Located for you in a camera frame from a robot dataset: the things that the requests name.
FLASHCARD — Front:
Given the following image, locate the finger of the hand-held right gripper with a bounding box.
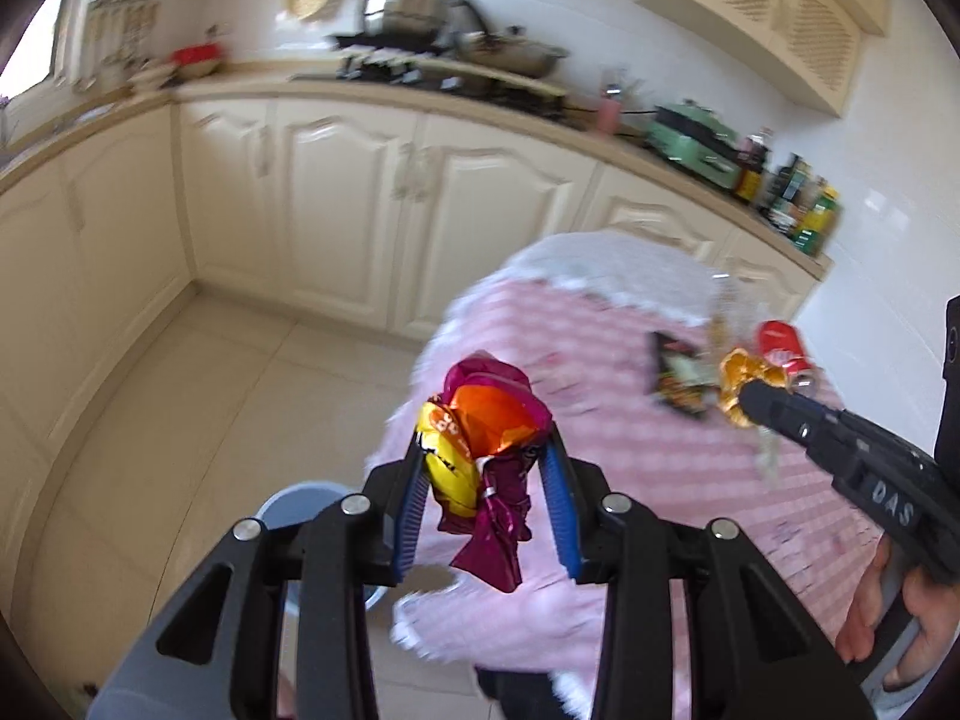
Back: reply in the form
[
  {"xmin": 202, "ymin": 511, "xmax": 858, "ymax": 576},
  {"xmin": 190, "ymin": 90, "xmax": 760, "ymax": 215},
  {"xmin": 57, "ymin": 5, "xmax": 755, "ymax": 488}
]
[{"xmin": 737, "ymin": 381, "xmax": 863, "ymax": 470}]

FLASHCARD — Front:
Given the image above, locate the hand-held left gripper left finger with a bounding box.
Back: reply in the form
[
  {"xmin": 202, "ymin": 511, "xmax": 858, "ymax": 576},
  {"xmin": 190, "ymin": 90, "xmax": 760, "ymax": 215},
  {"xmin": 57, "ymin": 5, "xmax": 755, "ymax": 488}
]
[{"xmin": 86, "ymin": 427, "xmax": 432, "ymax": 720}]

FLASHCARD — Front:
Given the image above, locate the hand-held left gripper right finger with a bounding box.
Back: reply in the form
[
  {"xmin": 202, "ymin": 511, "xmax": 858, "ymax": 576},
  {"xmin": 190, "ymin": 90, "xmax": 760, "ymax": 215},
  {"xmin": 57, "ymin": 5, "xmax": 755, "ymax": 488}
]
[{"xmin": 536, "ymin": 427, "xmax": 878, "ymax": 720}]

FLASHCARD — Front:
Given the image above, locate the gold foil wrapper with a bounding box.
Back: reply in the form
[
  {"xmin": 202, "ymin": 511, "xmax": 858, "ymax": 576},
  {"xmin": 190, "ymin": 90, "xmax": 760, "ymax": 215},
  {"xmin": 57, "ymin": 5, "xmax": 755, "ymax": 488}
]
[{"xmin": 716, "ymin": 347, "xmax": 788, "ymax": 432}]

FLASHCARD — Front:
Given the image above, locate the red soda can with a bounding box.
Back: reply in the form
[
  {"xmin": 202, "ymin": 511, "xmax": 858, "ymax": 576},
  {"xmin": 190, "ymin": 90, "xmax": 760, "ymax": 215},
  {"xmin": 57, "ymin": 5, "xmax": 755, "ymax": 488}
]
[{"xmin": 756, "ymin": 320, "xmax": 818, "ymax": 391}]

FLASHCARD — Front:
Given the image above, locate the blue plastic waste bin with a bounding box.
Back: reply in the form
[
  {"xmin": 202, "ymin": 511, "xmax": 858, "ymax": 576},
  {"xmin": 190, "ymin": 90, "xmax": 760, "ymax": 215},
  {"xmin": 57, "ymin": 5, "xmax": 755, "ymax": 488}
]
[{"xmin": 259, "ymin": 484, "xmax": 391, "ymax": 608}]

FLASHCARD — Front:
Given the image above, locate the orange magenta snack bag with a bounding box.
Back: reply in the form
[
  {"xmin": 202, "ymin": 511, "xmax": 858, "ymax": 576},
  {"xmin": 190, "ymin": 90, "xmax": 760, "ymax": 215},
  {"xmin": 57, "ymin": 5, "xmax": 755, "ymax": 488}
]
[{"xmin": 416, "ymin": 351, "xmax": 554, "ymax": 592}]

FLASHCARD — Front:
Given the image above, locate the person's right forearm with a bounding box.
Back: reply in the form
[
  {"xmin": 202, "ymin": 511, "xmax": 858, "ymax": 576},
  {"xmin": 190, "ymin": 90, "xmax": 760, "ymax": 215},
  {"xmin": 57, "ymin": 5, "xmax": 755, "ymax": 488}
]
[{"xmin": 874, "ymin": 619, "xmax": 960, "ymax": 720}]

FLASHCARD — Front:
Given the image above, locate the person's right hand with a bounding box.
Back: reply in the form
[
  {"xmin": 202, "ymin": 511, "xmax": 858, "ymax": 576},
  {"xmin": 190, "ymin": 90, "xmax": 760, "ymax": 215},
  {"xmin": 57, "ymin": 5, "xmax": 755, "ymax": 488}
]
[{"xmin": 835, "ymin": 540, "xmax": 960, "ymax": 665}]

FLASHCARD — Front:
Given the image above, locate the pink checked tablecloth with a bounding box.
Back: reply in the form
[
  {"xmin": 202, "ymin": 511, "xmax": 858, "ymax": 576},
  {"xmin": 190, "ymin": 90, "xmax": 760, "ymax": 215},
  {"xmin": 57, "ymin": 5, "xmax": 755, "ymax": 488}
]
[{"xmin": 367, "ymin": 270, "xmax": 901, "ymax": 720}]

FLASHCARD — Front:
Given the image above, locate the black snack packet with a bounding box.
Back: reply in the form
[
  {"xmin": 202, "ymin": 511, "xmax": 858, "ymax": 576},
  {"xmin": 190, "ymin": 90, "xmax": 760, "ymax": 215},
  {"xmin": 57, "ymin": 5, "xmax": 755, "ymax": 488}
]
[{"xmin": 646, "ymin": 330, "xmax": 721, "ymax": 419}]

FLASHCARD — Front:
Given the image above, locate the green plastic bottle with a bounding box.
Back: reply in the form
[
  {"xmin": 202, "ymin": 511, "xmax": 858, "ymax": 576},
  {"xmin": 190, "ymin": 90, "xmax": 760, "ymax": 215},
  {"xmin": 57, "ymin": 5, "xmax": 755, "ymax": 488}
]
[{"xmin": 795, "ymin": 180, "xmax": 841, "ymax": 256}]

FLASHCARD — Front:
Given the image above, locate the white lace cloth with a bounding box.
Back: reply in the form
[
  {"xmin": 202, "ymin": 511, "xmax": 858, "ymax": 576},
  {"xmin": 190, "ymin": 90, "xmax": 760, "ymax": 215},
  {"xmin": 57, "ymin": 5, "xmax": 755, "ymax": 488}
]
[{"xmin": 487, "ymin": 234, "xmax": 732, "ymax": 327}]

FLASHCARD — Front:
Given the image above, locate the green electric cooker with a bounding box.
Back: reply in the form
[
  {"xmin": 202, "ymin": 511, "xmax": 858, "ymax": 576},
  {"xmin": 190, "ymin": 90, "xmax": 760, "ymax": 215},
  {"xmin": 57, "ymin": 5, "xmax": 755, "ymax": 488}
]
[{"xmin": 645, "ymin": 101, "xmax": 742, "ymax": 188}]

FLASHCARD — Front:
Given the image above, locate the wide cream lattice cabinet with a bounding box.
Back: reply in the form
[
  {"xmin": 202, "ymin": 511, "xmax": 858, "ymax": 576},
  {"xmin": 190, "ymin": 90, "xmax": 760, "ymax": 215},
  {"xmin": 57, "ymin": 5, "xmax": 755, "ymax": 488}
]
[{"xmin": 634, "ymin": 0, "xmax": 890, "ymax": 119}]

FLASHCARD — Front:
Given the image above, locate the black gas stove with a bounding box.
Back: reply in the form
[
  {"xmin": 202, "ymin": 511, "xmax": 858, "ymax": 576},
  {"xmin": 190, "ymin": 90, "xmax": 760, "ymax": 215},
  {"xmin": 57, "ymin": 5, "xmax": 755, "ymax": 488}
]
[{"xmin": 289, "ymin": 64, "xmax": 571, "ymax": 117}]

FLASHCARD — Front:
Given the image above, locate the cream board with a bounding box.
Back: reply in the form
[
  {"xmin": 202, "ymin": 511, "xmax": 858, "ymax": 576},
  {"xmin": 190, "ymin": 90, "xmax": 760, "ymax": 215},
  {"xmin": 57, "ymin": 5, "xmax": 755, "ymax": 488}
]
[{"xmin": 337, "ymin": 52, "xmax": 567, "ymax": 95}]

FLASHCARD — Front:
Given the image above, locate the steel wok with lid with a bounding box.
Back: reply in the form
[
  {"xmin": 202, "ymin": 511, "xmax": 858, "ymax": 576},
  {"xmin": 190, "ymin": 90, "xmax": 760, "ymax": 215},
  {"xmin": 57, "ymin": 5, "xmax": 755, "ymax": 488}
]
[{"xmin": 454, "ymin": 26, "xmax": 569, "ymax": 80}]

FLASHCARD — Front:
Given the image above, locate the beige kitchen countertop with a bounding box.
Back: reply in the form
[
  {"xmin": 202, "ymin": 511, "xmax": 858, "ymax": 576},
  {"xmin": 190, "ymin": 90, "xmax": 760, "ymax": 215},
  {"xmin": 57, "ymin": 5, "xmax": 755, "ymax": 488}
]
[{"xmin": 0, "ymin": 67, "xmax": 835, "ymax": 278}]

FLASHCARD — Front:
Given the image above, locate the black induction cooker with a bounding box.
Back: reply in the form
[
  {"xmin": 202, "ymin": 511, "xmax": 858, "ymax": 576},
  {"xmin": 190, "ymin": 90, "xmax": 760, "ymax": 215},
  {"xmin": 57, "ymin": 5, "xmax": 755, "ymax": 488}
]
[{"xmin": 330, "ymin": 30, "xmax": 451, "ymax": 57}]

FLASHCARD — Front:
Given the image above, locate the stack of white bowls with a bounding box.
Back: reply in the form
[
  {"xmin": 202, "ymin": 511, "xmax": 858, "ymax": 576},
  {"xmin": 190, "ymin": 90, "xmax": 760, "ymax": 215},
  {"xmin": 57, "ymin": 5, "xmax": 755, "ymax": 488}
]
[{"xmin": 127, "ymin": 60, "xmax": 185, "ymax": 89}]

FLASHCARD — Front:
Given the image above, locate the steel steamer pot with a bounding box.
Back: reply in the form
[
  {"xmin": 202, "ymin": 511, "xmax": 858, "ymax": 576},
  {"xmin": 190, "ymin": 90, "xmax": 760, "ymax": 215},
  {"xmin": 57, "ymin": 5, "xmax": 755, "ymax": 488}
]
[{"xmin": 360, "ymin": 0, "xmax": 458, "ymax": 42}]

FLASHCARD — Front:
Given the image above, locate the sliding window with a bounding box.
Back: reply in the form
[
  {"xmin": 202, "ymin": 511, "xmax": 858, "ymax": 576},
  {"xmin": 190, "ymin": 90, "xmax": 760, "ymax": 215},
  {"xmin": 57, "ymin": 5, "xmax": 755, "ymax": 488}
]
[{"xmin": 4, "ymin": 0, "xmax": 80, "ymax": 102}]

